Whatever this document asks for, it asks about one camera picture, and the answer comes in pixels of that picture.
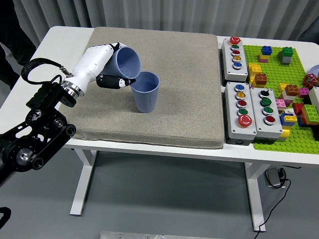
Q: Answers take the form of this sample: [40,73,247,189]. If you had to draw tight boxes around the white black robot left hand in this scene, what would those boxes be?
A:
[64,42,137,94]

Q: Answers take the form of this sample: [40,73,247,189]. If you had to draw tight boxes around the blue ribbed plastic cup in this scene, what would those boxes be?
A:
[103,43,142,82]
[131,71,160,114]

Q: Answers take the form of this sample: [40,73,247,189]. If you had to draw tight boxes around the white table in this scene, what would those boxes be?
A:
[0,26,319,233]

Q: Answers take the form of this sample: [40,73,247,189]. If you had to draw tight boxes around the white pleated curtain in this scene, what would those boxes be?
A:
[0,0,319,57]

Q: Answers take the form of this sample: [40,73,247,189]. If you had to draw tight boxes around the grey-brown fabric mat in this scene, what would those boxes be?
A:
[56,26,225,150]

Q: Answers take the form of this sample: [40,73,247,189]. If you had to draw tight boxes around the grey five-button control box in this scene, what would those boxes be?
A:
[221,36,249,82]

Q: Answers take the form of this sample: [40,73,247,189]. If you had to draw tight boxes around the grey box with emergency stop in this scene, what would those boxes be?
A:
[224,81,257,146]

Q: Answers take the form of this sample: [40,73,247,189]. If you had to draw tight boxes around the orange toy brick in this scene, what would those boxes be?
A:
[253,73,269,88]
[284,84,301,97]

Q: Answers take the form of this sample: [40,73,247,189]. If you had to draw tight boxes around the green studded baseplate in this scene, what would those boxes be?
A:
[243,44,319,155]

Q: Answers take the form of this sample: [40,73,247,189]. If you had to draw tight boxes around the green toy brick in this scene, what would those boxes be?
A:
[301,104,319,125]
[278,47,295,59]

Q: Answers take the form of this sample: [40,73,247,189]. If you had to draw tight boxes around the red toy brick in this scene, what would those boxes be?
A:
[292,103,305,116]

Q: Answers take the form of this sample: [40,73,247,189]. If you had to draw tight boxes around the magenta toy brick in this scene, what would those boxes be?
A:
[298,87,311,99]

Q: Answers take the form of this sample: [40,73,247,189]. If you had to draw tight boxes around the grey power adapter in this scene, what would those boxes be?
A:
[264,167,287,189]

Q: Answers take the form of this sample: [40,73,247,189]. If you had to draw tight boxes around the red valve handwheel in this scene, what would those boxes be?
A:
[303,74,318,88]

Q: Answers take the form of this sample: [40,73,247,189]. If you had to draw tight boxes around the pale blue plate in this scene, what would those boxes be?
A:
[308,64,319,79]

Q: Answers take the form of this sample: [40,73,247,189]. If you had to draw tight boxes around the white box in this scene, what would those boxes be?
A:
[308,86,319,108]

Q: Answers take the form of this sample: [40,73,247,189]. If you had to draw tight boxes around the grey box with selector switch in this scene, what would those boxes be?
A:
[249,87,284,144]

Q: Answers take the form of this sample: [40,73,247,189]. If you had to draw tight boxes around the black power cable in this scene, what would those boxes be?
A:
[256,178,292,233]

